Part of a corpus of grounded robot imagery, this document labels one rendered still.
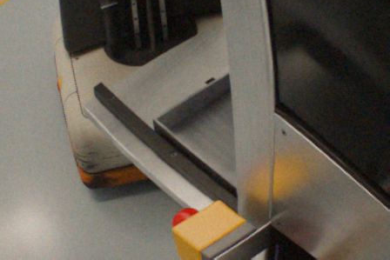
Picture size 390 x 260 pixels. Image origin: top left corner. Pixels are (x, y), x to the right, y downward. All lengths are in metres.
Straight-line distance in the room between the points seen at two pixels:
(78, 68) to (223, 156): 1.18
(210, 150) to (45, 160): 1.33
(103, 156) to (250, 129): 1.36
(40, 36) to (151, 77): 1.71
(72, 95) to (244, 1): 1.55
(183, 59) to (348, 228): 0.65
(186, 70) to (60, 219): 1.07
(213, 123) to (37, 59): 1.71
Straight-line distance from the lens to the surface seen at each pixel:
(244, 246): 0.90
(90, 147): 2.13
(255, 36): 0.73
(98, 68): 2.28
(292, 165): 0.80
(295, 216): 0.85
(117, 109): 1.24
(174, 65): 1.32
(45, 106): 2.64
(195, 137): 1.21
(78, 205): 2.31
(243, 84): 0.79
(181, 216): 0.94
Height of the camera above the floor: 1.75
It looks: 44 degrees down
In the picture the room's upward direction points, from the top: 7 degrees counter-clockwise
